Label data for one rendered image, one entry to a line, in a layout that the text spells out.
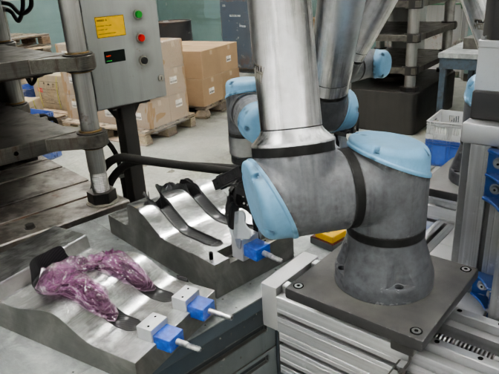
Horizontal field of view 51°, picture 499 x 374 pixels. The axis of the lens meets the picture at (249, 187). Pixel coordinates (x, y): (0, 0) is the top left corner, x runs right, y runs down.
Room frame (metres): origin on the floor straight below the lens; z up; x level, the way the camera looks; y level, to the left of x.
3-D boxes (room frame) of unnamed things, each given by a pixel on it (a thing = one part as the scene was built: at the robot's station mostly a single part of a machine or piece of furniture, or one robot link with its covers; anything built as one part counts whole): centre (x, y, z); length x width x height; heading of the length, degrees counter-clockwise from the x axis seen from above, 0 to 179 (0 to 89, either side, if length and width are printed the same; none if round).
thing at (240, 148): (1.02, 0.00, 1.17); 0.08 x 0.08 x 0.05
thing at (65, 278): (1.01, 0.36, 0.90); 0.26 x 0.18 x 0.08; 58
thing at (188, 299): (0.91, 0.11, 0.86); 0.13 x 0.05 x 0.05; 58
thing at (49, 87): (6.25, 2.13, 0.34); 0.63 x 0.45 x 0.40; 53
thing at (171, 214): (1.28, 0.15, 0.92); 0.35 x 0.16 x 0.09; 41
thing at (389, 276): (0.71, -0.20, 1.09); 0.15 x 0.15 x 0.10
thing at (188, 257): (1.30, 0.16, 0.87); 0.50 x 0.26 x 0.14; 41
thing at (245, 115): (0.92, -0.04, 1.25); 0.11 x 0.11 x 0.08; 12
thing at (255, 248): (1.00, -0.02, 0.93); 0.13 x 0.05 x 0.05; 42
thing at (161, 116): (5.49, 1.25, 0.47); 1.22 x 0.80 x 0.94; 57
